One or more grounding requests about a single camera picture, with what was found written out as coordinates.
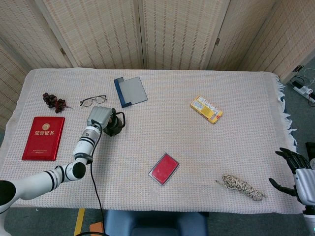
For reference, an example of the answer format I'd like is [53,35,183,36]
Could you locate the dark purple grape bunch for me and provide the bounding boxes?
[42,92,74,114]

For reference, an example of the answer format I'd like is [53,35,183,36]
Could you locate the grey blue-spined notebook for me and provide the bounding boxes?
[113,76,149,108]

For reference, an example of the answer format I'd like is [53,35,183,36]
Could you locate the yellow snack box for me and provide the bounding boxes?
[189,95,224,125]

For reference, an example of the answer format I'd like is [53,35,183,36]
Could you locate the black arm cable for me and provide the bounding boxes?
[73,118,105,236]

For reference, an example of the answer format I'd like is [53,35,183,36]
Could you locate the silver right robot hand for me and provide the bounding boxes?
[268,147,315,205]

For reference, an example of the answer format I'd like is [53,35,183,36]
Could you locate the red certificate folder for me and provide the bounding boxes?
[21,116,66,162]

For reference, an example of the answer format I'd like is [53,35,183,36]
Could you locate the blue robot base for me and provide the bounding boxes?
[102,210,209,236]

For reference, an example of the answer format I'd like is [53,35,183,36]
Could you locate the braided rope bundle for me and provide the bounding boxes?
[216,174,268,202]

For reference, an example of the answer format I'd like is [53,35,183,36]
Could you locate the thin-framed eyeglasses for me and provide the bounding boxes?
[79,94,108,108]

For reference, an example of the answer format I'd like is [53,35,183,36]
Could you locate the white power strip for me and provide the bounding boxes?
[292,82,315,103]

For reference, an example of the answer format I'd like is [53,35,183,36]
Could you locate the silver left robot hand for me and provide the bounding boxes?
[86,106,119,136]

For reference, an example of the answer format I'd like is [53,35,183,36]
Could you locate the yellow floor tape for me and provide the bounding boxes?
[73,208,86,236]

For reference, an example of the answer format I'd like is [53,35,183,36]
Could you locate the black teapot with loop handle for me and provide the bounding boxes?
[102,111,126,137]

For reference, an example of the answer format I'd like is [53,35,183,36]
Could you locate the red ink pad clear case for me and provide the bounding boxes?
[148,152,180,186]

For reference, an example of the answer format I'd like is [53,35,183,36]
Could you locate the woven bamboo folding screen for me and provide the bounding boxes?
[0,0,315,131]

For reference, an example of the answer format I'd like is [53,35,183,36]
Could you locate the white waffle-weave tablecloth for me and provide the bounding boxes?
[0,68,306,214]

